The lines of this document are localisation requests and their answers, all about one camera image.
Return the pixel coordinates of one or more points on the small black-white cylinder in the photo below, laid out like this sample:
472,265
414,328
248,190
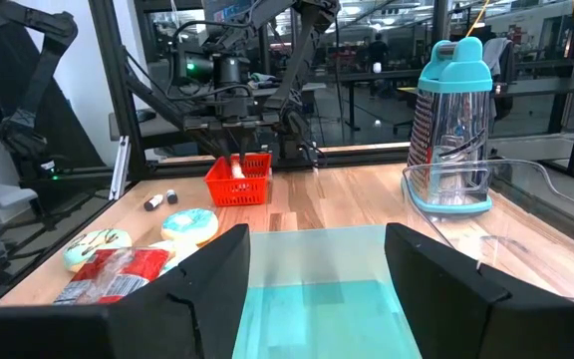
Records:
153,202

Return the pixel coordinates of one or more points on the clear plastic container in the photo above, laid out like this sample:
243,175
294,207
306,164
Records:
516,234

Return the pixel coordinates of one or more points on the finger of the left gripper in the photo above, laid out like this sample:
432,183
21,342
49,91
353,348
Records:
224,148
245,147

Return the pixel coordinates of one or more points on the person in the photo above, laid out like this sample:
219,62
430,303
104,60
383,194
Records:
378,50

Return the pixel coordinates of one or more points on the blue frosted toy donut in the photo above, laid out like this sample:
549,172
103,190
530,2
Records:
190,224

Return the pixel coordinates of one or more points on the small white bottle dark cap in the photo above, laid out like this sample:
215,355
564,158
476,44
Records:
172,197

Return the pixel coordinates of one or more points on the silver metal bracket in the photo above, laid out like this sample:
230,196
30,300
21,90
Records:
119,169

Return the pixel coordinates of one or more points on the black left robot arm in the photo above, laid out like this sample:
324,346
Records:
297,60

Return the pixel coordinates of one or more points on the red mesh plastic basket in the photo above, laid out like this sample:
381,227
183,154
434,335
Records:
237,192

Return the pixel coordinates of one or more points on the steel grater with teal trim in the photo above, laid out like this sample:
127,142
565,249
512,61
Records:
449,124

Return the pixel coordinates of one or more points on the black background table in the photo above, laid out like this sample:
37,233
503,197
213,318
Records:
367,76

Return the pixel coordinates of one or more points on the grey jacket on chair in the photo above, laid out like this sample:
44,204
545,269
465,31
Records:
498,55

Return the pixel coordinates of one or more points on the translucent teal plastic bin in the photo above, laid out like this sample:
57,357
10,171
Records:
317,319

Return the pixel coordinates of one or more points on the black aluminium rig frame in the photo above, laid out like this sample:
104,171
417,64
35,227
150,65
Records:
117,100

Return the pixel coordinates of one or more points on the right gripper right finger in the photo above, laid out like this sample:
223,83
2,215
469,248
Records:
456,309

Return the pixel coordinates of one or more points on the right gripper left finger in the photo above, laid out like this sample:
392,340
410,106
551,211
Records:
207,299

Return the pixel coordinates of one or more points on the red snack package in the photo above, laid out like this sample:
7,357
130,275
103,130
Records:
117,274

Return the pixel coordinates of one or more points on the black background robot arm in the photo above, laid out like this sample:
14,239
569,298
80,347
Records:
43,65

